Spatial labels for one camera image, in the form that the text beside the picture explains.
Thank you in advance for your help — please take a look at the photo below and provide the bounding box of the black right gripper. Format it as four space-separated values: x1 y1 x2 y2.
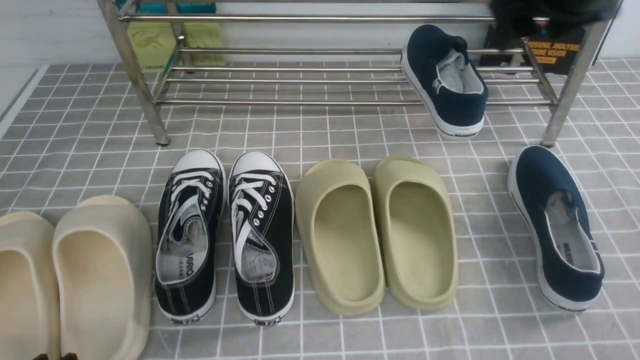
489 0 618 37

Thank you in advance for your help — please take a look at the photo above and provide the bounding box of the navy slip-on shoe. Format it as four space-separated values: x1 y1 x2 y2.
400 24 489 139
507 145 606 313

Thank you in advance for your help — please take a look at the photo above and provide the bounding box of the silver metal shoe rack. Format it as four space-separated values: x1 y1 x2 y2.
98 0 613 148

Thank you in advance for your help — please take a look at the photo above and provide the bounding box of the black book orange text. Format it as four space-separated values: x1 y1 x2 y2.
479 23 586 76

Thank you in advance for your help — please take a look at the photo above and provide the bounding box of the grey checkered floor mat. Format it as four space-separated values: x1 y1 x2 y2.
0 57 640 360

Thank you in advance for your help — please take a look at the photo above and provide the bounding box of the right olive foam slipper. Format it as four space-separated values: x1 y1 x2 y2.
372 157 458 312

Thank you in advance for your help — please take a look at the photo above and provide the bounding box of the olive foam slipper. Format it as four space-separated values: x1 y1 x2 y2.
294 159 386 317
372 157 458 312

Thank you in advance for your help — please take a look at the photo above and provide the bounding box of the left olive foam slipper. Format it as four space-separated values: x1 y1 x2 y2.
294 159 386 317

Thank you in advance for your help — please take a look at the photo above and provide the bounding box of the right black canvas sneaker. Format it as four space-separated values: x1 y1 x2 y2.
228 151 295 326

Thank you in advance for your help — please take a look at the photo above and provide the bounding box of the black canvas sneaker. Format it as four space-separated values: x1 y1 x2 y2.
228 151 295 326
154 149 228 325

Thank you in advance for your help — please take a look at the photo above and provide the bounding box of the left black canvas sneaker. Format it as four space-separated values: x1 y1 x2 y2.
154 149 228 325

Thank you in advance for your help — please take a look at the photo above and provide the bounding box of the teal book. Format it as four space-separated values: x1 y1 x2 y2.
116 0 218 15

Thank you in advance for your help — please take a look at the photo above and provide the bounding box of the right cream foam slipper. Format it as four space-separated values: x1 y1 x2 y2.
52 194 153 360

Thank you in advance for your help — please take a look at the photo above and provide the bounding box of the cream foam slipper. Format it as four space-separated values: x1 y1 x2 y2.
52 194 153 360
0 211 61 360

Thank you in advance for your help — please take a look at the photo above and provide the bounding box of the left cream foam slipper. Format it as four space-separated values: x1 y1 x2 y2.
0 211 61 360

